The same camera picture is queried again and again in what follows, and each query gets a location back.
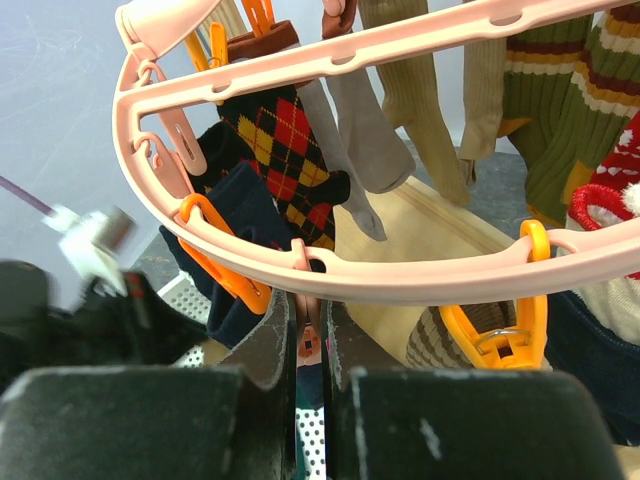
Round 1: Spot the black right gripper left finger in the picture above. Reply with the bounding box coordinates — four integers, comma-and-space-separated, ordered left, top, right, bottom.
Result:
1, 290, 296, 479

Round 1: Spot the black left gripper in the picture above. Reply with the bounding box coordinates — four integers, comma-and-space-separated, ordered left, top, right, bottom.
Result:
1, 260, 208, 390

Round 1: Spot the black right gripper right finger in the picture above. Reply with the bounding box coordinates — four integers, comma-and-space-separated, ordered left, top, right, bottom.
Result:
320, 301, 625, 479

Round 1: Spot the brown striped sock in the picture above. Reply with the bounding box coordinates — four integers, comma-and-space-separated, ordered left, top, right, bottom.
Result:
406, 300, 516, 369

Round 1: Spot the pink round clip hanger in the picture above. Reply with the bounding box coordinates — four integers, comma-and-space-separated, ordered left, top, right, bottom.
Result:
113, 0, 640, 371

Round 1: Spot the white perforated plastic basket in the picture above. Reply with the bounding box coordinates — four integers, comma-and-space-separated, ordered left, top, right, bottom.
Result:
157, 272, 329, 480

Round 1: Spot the navy sock with green patches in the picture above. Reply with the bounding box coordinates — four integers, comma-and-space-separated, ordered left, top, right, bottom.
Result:
158, 160, 301, 351

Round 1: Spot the navy blue sock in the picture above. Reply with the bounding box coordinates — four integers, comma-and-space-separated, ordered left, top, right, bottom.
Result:
545, 291, 639, 447

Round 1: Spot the black red argyle sock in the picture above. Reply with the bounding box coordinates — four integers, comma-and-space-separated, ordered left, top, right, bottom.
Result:
189, 86, 350, 250

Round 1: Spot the grey hanging sock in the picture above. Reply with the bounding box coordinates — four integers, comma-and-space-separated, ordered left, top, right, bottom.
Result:
297, 69, 416, 242

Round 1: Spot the red christmas hanging sock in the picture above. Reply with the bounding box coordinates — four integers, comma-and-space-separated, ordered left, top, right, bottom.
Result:
564, 109, 640, 281

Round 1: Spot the beige ribbed hanging sock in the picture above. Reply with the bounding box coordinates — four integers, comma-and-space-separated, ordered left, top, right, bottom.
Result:
357, 0, 509, 206

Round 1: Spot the olive striped hanging sock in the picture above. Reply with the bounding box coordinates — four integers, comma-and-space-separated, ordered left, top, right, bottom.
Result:
501, 3, 639, 226

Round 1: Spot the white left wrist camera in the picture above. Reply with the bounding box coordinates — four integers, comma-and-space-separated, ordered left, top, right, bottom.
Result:
43, 205, 135, 296

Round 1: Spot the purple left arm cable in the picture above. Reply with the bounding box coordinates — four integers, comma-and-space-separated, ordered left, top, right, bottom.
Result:
0, 174, 56, 219

